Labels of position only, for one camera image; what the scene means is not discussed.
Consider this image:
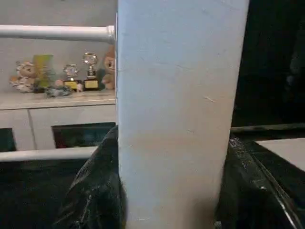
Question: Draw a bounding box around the striped tiger plush toy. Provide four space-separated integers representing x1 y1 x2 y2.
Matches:
10 61 41 94

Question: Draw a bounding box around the white plastic table top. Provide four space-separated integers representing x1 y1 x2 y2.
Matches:
116 0 250 229

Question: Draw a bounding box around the small gold trophy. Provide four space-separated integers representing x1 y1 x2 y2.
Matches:
62 63 82 93
81 52 101 92

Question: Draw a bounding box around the yellow green picture card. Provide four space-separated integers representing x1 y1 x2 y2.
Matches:
32 54 54 89

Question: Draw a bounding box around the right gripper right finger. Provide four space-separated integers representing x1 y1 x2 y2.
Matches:
213 135 305 229

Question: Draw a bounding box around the white sideboard with glass doors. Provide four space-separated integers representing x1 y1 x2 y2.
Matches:
0 90 118 151

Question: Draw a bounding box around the shiny silver ornament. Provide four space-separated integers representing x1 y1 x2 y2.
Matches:
45 86 73 99

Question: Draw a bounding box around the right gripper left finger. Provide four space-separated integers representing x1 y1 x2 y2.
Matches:
51 125 126 229

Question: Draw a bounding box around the black cabinet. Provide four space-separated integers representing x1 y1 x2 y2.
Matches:
233 0 305 128

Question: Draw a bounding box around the black mat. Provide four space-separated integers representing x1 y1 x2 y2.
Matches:
0 125 305 229

